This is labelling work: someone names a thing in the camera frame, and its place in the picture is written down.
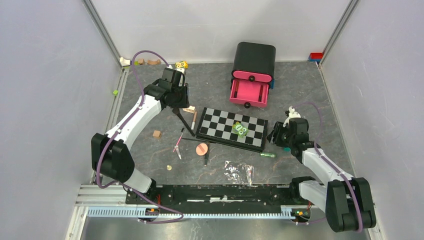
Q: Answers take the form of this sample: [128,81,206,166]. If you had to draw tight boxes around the green tube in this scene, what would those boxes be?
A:
[259,152,276,158]

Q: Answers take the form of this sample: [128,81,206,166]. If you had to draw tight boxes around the beige white makeup pen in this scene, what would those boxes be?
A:
[190,111,198,130]

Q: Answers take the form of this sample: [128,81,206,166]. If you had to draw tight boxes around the black eyeliner pencil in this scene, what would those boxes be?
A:
[204,142,211,166]

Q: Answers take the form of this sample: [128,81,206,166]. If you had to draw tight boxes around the red lip gloss tube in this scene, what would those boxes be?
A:
[258,85,264,102]

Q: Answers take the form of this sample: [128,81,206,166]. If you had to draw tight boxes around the dark red pencil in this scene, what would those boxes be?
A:
[233,85,238,98]

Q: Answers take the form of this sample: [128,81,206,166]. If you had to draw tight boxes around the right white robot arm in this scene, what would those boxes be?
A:
[267,106,377,233]

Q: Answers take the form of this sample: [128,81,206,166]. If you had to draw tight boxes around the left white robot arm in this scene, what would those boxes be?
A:
[91,67,190,204]

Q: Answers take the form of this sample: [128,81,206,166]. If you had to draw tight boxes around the black makeup brush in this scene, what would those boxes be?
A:
[172,108,196,137]

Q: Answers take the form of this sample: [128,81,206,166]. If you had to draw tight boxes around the yellow toy block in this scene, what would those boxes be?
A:
[175,60,189,69]

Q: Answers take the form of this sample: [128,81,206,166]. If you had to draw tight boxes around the white lego brick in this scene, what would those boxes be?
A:
[182,105,196,114]

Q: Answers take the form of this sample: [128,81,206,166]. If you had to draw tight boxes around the wooden arch block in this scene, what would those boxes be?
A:
[146,59,162,65]

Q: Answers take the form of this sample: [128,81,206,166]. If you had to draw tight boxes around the green owl toy block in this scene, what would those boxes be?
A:
[232,121,249,138]

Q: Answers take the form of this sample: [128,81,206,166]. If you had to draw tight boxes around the clear plastic wrapper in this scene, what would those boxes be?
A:
[224,160,255,186]

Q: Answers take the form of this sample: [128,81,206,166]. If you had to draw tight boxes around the brown wooden cube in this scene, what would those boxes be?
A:
[152,130,162,139]

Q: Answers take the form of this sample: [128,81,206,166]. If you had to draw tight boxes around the black white chessboard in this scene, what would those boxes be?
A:
[195,107,268,153]

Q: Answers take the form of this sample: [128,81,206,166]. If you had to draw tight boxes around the white toy block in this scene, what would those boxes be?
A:
[119,56,131,67]

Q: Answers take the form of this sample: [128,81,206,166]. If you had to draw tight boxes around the pink lip gloss wand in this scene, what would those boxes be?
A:
[173,127,185,160]

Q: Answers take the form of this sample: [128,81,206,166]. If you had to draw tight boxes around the round pink powder puff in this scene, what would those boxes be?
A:
[195,142,209,156]

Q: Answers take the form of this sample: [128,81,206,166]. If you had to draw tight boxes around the black drawer cabinet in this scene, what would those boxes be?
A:
[231,41,276,86]

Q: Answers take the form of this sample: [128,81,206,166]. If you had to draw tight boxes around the red blue blocks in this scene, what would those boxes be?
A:
[308,52,323,62]

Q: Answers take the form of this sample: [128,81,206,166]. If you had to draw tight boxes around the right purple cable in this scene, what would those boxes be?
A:
[291,101,364,233]

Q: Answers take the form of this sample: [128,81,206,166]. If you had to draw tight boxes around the purple cable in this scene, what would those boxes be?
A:
[291,101,364,233]
[95,50,185,225]

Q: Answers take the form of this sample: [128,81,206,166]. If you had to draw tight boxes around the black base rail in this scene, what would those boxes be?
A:
[125,184,314,218]

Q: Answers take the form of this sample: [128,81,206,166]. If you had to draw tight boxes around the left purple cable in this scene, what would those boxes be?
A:
[95,50,185,225]

